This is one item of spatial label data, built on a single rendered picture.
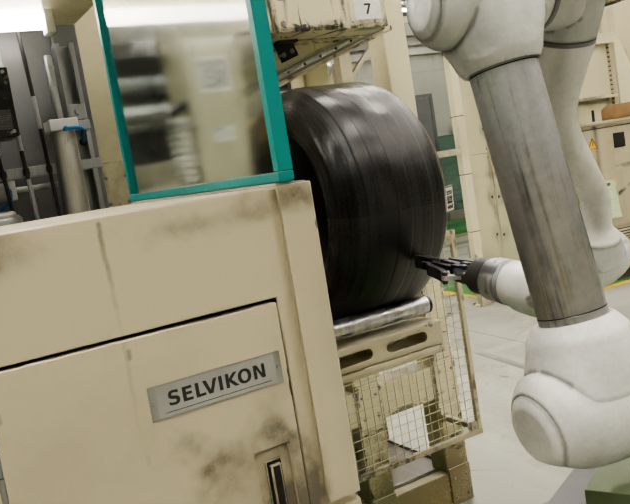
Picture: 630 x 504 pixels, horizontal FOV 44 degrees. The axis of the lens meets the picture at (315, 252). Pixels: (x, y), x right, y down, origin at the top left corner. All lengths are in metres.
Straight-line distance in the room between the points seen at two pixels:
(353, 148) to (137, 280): 0.97
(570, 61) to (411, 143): 0.57
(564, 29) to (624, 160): 5.35
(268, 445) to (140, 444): 0.14
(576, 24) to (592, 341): 0.47
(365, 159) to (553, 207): 0.64
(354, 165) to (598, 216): 0.51
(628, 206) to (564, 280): 5.50
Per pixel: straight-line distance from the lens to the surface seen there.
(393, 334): 1.84
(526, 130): 1.13
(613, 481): 1.35
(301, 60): 2.31
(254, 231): 0.83
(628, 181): 6.63
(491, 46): 1.13
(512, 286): 1.49
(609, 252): 1.56
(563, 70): 1.30
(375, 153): 1.70
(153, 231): 0.79
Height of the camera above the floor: 1.28
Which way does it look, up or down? 6 degrees down
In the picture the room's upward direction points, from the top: 9 degrees counter-clockwise
